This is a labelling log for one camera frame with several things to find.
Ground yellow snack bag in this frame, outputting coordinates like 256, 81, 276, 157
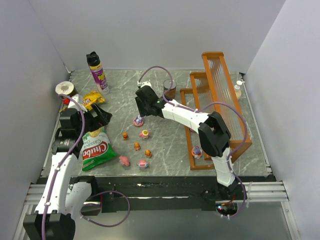
83, 90, 106, 111

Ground orange bear figure right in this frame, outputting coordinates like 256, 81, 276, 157
145, 149, 153, 158

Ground pink pig figure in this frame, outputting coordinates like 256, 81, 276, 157
119, 156, 131, 167

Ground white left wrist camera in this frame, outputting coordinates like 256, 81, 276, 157
67, 94, 87, 112

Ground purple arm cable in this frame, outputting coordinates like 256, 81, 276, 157
41, 94, 86, 240
136, 65, 249, 173

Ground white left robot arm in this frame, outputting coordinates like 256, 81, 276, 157
23, 104, 112, 240

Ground orange tiered display shelf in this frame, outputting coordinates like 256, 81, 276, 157
179, 51, 253, 171

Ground pink round figure teal face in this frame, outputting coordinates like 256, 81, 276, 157
136, 159, 149, 169

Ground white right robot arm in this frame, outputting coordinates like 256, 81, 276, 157
135, 85, 236, 187

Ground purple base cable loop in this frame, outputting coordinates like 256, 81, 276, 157
79, 190, 132, 228

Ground pink figure with green hat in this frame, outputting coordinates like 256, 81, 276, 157
139, 129, 150, 139

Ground purple insect spray can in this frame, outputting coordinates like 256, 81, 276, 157
86, 51, 110, 94

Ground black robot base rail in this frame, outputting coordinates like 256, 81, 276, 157
37, 176, 276, 213

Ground chips tube with white lid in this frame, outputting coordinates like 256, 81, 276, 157
55, 81, 76, 96

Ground brown tin can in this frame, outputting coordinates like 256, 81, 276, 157
163, 79, 177, 99

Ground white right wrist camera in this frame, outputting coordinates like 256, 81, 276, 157
137, 81, 152, 89

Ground small orange bear figure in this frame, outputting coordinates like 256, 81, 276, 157
122, 132, 129, 140

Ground orange bear figure middle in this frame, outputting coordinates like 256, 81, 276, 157
134, 142, 141, 151

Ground green Chuba cassava chips bag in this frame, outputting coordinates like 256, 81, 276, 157
80, 127, 117, 172

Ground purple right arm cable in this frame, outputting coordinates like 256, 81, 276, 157
136, 65, 249, 173

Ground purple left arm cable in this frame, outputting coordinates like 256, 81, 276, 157
41, 94, 86, 240

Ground purple bunny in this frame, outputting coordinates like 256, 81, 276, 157
132, 115, 145, 127

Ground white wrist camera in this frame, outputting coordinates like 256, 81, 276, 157
67, 94, 87, 112
137, 81, 152, 89

